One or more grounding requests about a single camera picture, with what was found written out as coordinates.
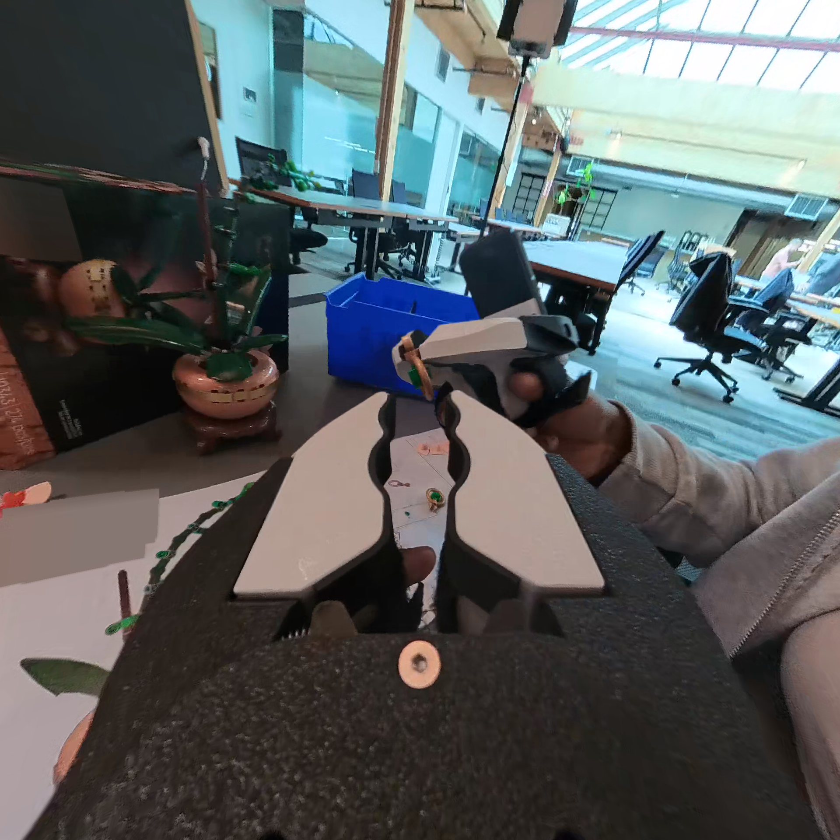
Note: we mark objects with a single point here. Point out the brown brick pot stand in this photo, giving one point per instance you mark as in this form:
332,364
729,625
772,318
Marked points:
229,430

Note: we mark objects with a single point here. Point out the wooden support pillar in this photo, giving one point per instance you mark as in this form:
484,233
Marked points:
394,98

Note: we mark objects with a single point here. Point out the person's right forearm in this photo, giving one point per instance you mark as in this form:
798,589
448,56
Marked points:
709,485

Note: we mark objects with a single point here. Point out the dark orchid print product box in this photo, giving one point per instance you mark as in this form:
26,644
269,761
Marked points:
98,407

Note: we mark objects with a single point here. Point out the long wooden office table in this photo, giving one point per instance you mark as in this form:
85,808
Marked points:
354,207

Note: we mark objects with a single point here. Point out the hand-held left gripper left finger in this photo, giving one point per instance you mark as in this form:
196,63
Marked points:
315,512

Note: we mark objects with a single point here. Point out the hanging green plant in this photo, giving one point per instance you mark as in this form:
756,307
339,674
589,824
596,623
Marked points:
586,177

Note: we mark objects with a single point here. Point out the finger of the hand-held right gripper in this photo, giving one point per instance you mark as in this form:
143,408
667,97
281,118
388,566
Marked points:
466,341
495,394

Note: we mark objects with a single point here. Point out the green brick plant with stem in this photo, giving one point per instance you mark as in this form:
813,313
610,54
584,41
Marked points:
164,334

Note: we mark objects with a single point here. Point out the office chair with hung jacket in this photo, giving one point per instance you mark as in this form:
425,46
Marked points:
705,295

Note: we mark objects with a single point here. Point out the white office table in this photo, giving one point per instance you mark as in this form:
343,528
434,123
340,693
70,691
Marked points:
577,259

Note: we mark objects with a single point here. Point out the pink brick orchid flower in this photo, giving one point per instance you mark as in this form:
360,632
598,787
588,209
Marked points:
29,493

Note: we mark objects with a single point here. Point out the person's left hand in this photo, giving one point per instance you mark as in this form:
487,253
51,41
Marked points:
418,564

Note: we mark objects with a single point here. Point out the pink brick flower pot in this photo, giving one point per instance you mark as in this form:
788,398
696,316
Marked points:
223,397

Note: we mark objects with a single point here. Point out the white instruction booklet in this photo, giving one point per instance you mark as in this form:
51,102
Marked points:
39,623

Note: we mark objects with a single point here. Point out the person's right hand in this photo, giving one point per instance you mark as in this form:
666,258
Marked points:
584,439

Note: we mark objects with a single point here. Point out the black office chair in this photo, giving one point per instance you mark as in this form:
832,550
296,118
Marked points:
259,161
646,253
364,184

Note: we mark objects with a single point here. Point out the blue plastic bin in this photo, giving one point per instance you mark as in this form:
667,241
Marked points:
374,341

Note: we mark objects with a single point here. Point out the wall air vent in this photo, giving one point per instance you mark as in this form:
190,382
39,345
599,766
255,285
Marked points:
810,207

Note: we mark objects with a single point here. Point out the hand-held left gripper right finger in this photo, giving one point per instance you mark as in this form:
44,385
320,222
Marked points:
518,518

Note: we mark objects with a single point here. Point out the camera on black pole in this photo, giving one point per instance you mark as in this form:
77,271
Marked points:
535,26

